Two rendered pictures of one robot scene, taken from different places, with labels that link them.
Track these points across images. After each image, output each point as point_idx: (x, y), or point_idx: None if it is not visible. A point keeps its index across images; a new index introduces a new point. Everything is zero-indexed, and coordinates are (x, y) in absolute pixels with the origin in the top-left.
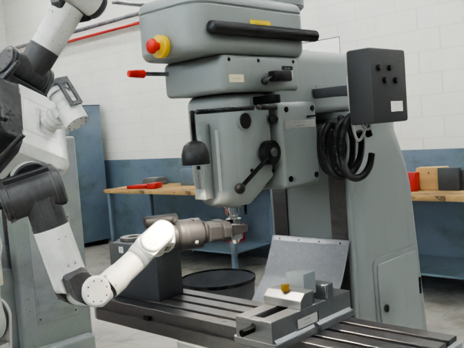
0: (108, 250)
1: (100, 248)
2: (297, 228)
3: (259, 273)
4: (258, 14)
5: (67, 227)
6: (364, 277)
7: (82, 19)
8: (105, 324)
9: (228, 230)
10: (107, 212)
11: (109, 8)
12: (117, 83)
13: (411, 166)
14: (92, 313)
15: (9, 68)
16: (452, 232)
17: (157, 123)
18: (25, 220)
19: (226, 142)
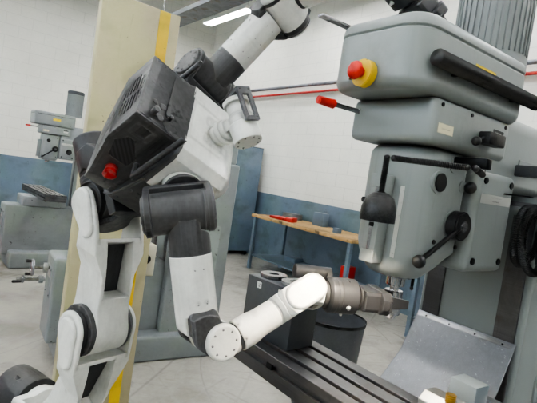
0: (244, 261)
1: (238, 257)
2: (449, 311)
3: (360, 312)
4: (486, 61)
5: (208, 258)
6: (523, 390)
7: (279, 36)
8: (228, 322)
9: (387, 303)
10: (250, 231)
11: (288, 77)
12: (281, 135)
13: None
14: (220, 310)
15: (189, 68)
16: None
17: (304, 173)
18: None
19: (412, 202)
